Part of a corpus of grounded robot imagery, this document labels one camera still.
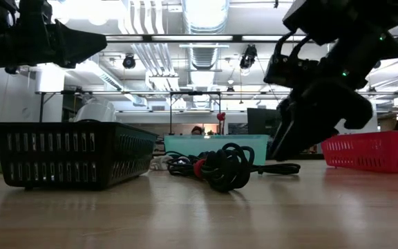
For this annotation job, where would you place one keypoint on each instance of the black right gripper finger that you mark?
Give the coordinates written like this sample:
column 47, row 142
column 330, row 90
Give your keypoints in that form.
column 306, row 131
column 277, row 128

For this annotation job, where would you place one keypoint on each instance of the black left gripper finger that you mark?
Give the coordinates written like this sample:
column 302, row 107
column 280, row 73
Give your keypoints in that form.
column 78, row 43

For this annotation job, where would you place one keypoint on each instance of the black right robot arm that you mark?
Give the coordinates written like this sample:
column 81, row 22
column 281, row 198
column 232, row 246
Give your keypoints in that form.
column 358, row 14

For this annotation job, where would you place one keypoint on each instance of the translucent teal plastic bin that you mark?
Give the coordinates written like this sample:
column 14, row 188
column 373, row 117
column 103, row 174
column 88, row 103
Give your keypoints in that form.
column 192, row 145

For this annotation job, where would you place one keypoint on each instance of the dark monitor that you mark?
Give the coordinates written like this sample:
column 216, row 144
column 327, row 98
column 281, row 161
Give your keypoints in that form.
column 261, row 121

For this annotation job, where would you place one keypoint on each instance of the small red hanging object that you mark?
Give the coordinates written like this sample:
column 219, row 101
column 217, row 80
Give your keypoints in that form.
column 221, row 116

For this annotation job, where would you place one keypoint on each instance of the red plastic basket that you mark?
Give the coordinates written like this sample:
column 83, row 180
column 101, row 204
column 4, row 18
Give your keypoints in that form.
column 375, row 152

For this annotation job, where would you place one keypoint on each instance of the black plastic basket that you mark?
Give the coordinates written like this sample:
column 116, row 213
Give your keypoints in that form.
column 47, row 127

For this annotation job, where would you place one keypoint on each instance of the black frame-mounted fixture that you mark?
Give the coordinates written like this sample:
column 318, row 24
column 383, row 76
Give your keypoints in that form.
column 129, row 62
column 248, row 57

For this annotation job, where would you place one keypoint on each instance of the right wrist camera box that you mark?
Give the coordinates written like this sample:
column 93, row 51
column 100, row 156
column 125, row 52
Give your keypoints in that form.
column 289, row 71

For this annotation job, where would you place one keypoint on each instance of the black background table frame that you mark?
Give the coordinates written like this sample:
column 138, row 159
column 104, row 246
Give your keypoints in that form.
column 195, row 93

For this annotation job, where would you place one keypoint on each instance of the silver ceiling duct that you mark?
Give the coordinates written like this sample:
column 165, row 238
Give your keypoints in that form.
column 206, row 17

